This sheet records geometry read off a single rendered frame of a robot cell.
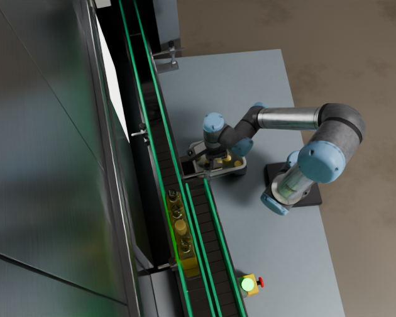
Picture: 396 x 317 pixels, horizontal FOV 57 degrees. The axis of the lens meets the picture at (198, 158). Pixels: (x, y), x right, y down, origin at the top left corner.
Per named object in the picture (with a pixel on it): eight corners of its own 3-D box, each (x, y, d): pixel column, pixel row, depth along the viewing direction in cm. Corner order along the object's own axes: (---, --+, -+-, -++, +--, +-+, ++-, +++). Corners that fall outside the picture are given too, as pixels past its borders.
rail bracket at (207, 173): (180, 181, 149) (178, 168, 137) (220, 172, 150) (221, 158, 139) (182, 188, 147) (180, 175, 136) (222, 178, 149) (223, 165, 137)
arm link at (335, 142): (299, 193, 146) (371, 136, 95) (278, 222, 141) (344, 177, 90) (275, 175, 148) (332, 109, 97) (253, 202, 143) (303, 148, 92)
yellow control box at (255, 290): (234, 280, 144) (236, 277, 137) (253, 275, 144) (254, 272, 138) (239, 299, 141) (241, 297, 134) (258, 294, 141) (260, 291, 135)
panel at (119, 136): (109, 69, 163) (85, 7, 133) (115, 67, 164) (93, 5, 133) (145, 269, 124) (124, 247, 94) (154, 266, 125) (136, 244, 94)
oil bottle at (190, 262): (180, 255, 136) (175, 241, 117) (194, 251, 136) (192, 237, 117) (183, 270, 133) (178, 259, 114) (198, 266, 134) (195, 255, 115)
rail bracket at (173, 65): (153, 75, 186) (146, 43, 166) (185, 68, 187) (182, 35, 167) (155, 82, 184) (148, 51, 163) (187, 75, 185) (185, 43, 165)
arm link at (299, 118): (372, 89, 98) (249, 97, 138) (353, 117, 94) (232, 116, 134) (385, 121, 103) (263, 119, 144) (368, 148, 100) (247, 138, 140)
